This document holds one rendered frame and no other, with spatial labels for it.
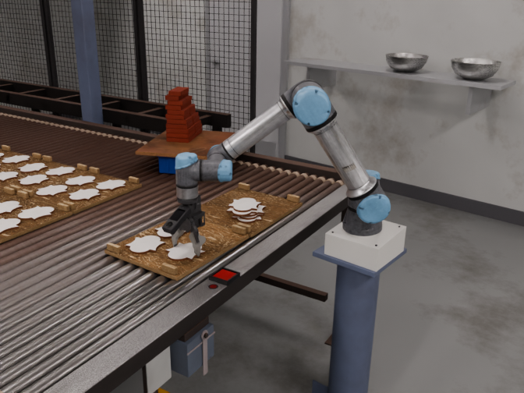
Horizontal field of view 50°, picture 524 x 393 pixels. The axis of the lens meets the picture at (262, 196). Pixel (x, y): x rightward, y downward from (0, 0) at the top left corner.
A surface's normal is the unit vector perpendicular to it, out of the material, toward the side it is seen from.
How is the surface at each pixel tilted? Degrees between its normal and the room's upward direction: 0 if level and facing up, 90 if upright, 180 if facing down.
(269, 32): 90
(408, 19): 90
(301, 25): 90
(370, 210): 99
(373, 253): 90
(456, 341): 0
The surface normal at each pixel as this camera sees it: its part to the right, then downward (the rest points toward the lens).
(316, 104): -0.04, 0.29
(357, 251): -0.62, 0.27
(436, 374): 0.02, -0.93
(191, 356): 0.85, 0.20
